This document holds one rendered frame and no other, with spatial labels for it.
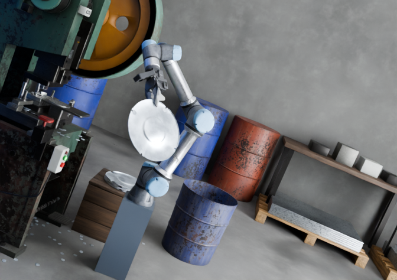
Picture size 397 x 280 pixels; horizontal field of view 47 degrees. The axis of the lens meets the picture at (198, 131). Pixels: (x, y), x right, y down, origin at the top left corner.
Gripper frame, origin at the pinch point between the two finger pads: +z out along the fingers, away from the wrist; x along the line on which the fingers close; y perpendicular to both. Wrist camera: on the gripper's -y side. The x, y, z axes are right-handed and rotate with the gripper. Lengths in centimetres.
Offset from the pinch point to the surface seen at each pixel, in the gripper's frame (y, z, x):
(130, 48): 28, -68, 43
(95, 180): 32, 0, 97
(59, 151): -17, 4, 56
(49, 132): -24, -4, 53
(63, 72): -13, -43, 54
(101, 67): 20, -62, 63
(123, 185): 47, 6, 88
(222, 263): 133, 56, 91
